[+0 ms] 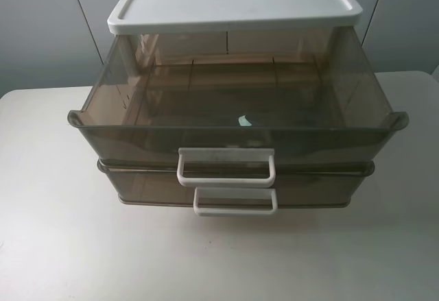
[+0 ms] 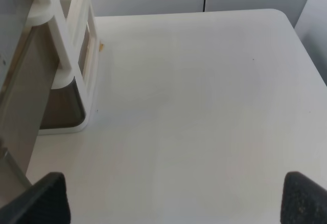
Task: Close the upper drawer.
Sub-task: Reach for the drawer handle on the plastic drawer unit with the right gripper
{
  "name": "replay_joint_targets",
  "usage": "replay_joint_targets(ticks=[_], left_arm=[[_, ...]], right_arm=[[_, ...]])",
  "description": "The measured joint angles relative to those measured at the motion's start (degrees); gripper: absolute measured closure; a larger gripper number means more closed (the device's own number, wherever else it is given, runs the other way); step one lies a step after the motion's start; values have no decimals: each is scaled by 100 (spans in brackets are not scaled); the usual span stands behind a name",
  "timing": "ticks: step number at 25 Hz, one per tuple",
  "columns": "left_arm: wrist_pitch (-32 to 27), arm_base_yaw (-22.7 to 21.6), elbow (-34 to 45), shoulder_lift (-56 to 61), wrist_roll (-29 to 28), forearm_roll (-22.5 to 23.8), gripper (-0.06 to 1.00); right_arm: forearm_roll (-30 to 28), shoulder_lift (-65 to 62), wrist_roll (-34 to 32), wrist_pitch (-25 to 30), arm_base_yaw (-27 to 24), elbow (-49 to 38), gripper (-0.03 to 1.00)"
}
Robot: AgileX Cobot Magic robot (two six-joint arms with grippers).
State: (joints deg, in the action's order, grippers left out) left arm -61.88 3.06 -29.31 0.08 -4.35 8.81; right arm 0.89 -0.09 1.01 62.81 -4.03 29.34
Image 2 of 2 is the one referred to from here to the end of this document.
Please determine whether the smoky middle drawer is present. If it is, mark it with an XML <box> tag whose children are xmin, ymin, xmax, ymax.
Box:
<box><xmin>1</xmin><ymin>0</ymin><xmax>58</xmax><ymax>195</ymax></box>

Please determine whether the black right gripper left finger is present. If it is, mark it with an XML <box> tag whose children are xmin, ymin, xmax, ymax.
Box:
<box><xmin>1</xmin><ymin>172</ymin><xmax>71</xmax><ymax>223</ymax></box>

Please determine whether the white drawer cabinet frame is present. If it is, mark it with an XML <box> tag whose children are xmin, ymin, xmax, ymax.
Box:
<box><xmin>27</xmin><ymin>0</ymin><xmax>100</xmax><ymax>135</ymax></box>

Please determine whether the smoky bottom drawer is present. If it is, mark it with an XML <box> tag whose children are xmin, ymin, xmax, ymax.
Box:
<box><xmin>40</xmin><ymin>80</ymin><xmax>86</xmax><ymax>130</ymax></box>

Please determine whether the smoky drawer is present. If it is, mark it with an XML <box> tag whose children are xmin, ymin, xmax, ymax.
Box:
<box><xmin>1</xmin><ymin>0</ymin><xmax>58</xmax><ymax>195</ymax></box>
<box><xmin>40</xmin><ymin>80</ymin><xmax>86</xmax><ymax>130</ymax></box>

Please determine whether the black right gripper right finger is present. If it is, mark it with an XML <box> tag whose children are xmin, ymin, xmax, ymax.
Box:
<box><xmin>280</xmin><ymin>171</ymin><xmax>326</xmax><ymax>223</ymax></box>

